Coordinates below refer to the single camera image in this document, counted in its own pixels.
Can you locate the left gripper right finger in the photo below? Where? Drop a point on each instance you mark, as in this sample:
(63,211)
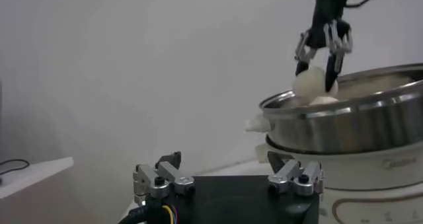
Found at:
(307,175)

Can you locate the white side table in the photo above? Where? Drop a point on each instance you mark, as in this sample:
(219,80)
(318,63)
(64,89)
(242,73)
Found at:
(33,175)

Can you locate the white steamed baozi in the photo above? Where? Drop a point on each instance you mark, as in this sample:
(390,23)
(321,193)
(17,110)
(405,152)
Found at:
(312,83)
(324,100)

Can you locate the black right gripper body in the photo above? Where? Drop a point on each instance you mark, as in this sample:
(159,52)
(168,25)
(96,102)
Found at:
(328,4)

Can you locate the stainless steel steamer basket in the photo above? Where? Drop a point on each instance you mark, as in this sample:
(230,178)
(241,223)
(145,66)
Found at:
(347,129)

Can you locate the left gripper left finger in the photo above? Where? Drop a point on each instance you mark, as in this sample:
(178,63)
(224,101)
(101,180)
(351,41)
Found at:
(148,175)

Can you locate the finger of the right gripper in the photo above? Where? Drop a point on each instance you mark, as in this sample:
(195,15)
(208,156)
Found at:
(333,66)
(302,55)

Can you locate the white electric cooker pot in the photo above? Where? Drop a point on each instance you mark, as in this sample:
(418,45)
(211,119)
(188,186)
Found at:
(363,175)

